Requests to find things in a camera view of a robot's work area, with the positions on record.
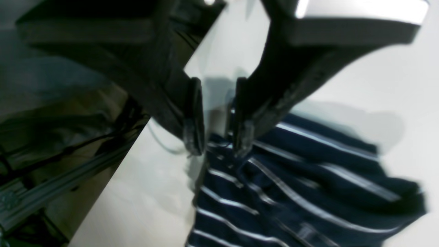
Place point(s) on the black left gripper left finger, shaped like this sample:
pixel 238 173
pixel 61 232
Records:
pixel 129 42

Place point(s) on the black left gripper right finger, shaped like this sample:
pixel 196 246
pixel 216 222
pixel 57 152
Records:
pixel 308 42

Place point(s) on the navy white-striped T-shirt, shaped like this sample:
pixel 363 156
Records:
pixel 302 185

